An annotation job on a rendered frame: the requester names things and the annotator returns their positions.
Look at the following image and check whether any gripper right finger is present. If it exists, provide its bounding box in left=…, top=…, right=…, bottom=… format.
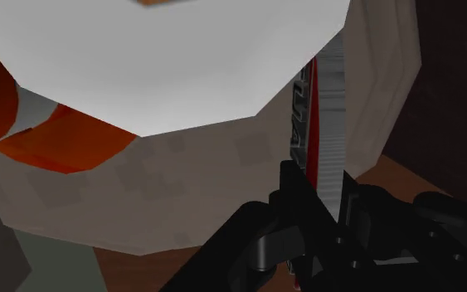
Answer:
left=337, top=169, right=467, bottom=292

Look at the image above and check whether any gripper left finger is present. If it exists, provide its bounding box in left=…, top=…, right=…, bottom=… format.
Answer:
left=160, top=159, right=340, bottom=292

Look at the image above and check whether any thin red and grey book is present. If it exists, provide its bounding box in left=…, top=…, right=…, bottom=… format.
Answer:
left=285, top=30, right=348, bottom=290

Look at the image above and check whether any orange and grey rounded object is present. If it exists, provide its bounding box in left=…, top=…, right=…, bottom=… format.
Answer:
left=0, top=30, right=138, bottom=176

